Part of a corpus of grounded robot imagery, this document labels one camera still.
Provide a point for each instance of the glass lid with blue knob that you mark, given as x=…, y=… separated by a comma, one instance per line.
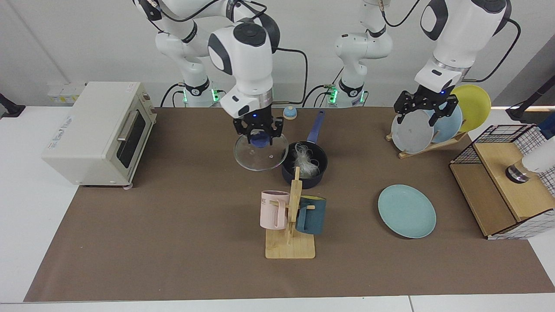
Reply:
x=260, y=158

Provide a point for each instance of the white vermicelli bundle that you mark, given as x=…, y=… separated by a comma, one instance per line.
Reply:
x=305, y=164

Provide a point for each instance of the light blue round plate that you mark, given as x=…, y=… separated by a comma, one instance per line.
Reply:
x=448, y=128

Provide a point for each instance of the grey round plate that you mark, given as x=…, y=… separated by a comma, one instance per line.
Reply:
x=412, y=136

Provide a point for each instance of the wooden plate rack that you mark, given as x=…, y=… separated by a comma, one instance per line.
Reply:
x=416, y=154

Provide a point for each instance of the yellow round plate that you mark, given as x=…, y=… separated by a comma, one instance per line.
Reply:
x=477, y=108

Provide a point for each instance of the teal round plate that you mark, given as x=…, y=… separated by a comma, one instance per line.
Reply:
x=405, y=212

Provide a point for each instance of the small blue round bell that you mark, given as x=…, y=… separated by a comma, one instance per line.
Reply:
x=290, y=113

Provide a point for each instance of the pink cup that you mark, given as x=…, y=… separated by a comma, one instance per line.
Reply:
x=271, y=212

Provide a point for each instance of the black stand with pole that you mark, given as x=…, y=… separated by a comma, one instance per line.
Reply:
x=518, y=113

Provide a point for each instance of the dark teal cup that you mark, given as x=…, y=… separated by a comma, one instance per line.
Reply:
x=312, y=216

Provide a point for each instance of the small blue object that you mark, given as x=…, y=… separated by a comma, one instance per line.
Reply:
x=547, y=132

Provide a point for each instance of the white cylinder with silver cap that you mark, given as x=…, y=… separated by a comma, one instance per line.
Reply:
x=540, y=160

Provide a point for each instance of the wooden cup stand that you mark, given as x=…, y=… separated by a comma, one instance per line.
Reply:
x=290, y=249

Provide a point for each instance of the brown table cloth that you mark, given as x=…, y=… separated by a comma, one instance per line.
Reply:
x=195, y=277

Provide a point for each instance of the pale toaster oven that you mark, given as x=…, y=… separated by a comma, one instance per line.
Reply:
x=86, y=130

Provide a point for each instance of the black stand foot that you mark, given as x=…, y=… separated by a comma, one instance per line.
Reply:
x=11, y=108

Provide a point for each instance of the pale wall socket strip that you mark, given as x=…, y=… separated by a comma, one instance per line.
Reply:
x=65, y=93

